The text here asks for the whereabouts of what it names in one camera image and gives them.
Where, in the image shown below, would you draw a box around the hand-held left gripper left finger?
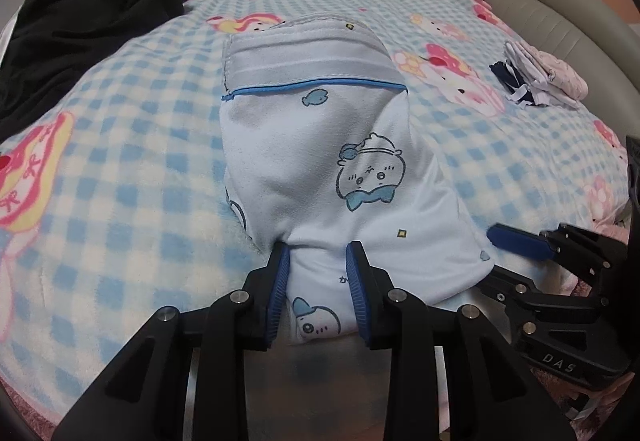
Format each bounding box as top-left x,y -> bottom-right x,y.
52,241 -> 292,441

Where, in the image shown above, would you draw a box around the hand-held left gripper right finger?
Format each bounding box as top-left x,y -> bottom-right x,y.
345,241 -> 576,441

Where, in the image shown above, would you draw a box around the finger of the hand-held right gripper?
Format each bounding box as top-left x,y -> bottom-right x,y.
474,265 -> 609,320
486,222 -> 627,283

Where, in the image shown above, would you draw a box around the light blue printed pajama pants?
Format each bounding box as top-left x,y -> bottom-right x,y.
220,14 -> 496,347

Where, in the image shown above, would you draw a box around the navy white small garment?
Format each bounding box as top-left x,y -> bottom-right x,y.
489,60 -> 537,109

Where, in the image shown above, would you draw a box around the pale pink small garment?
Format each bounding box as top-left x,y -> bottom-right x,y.
504,40 -> 589,108

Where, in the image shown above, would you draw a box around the blue checked cartoon blanket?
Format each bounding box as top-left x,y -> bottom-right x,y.
0,0 -> 633,402

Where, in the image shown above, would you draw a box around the grey padded headboard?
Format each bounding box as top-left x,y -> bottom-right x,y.
422,0 -> 640,139

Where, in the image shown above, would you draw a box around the pink fuzzy bed sheet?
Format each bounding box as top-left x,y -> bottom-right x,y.
0,371 -> 66,437

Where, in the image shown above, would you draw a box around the black garment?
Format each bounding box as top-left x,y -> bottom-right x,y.
0,0 -> 197,138

